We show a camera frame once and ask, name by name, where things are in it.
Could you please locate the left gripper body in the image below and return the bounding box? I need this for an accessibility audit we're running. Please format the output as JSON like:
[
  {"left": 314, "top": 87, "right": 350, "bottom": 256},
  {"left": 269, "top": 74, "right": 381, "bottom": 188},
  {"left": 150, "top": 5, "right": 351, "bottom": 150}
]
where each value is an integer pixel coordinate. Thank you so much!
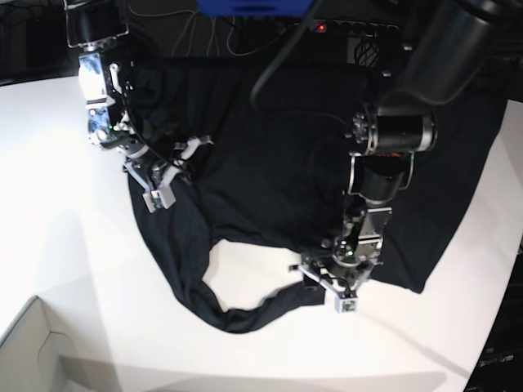
[{"left": 288, "top": 252, "right": 372, "bottom": 298}]

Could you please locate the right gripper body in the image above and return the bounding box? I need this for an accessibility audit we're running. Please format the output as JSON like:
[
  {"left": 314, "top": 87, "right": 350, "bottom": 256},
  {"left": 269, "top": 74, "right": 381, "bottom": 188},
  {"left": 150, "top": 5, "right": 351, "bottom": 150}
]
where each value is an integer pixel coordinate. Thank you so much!
[{"left": 123, "top": 136, "right": 213, "bottom": 196}]

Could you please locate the black t-shirt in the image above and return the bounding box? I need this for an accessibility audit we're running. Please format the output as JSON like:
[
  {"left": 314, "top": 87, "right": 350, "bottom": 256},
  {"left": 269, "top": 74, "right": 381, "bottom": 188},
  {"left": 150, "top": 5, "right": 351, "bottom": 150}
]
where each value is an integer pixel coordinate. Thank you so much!
[{"left": 128, "top": 61, "right": 507, "bottom": 334}]

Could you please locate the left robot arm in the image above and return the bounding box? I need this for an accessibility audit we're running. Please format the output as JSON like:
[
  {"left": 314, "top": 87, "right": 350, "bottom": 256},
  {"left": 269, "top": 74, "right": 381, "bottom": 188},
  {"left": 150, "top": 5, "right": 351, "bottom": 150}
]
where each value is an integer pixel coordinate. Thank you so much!
[{"left": 296, "top": 1, "right": 522, "bottom": 302}]

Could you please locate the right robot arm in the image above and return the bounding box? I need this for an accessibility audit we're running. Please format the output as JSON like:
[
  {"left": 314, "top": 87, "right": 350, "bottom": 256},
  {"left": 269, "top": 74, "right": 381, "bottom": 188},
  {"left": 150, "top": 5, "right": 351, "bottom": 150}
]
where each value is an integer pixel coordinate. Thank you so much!
[{"left": 64, "top": 1, "right": 212, "bottom": 212}]

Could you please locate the blue box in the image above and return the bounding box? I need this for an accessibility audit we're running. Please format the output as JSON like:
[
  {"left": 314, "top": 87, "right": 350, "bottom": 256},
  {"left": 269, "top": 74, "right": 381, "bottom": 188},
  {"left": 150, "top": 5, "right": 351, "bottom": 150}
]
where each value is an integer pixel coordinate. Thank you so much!
[{"left": 197, "top": 0, "right": 314, "bottom": 17}]

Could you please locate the white cardboard box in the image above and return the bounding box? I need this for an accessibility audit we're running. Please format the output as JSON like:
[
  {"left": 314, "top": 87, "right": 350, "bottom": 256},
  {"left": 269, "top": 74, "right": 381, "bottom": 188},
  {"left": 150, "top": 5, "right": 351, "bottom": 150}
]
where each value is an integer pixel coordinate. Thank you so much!
[{"left": 1, "top": 296, "right": 76, "bottom": 392}]

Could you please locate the black power strip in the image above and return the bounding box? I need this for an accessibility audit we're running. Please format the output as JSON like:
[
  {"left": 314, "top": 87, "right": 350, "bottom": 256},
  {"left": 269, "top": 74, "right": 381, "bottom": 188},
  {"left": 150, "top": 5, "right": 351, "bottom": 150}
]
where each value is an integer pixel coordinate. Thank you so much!
[{"left": 309, "top": 19, "right": 400, "bottom": 37}]

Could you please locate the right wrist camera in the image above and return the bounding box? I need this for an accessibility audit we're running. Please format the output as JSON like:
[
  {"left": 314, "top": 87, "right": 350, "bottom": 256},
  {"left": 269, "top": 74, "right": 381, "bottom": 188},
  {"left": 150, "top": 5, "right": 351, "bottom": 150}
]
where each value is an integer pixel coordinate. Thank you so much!
[{"left": 142, "top": 186, "right": 176, "bottom": 213}]

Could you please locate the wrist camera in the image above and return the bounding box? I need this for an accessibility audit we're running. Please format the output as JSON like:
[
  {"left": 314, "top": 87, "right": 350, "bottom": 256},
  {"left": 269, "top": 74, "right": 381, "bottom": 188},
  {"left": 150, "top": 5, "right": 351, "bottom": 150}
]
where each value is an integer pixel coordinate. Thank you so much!
[
  {"left": 334, "top": 296, "right": 358, "bottom": 314},
  {"left": 142, "top": 186, "right": 176, "bottom": 213}
]

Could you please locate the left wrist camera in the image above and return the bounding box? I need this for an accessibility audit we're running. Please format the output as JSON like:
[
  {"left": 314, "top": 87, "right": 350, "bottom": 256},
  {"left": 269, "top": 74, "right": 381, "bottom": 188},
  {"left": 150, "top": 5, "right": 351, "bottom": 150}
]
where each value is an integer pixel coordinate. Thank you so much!
[{"left": 334, "top": 296, "right": 358, "bottom": 314}]

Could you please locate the grey looped cable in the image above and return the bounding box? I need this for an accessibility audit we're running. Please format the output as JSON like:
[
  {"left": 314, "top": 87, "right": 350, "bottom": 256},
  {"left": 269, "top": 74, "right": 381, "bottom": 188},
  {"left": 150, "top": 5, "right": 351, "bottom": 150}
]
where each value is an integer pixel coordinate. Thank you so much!
[{"left": 171, "top": 11, "right": 287, "bottom": 58}]

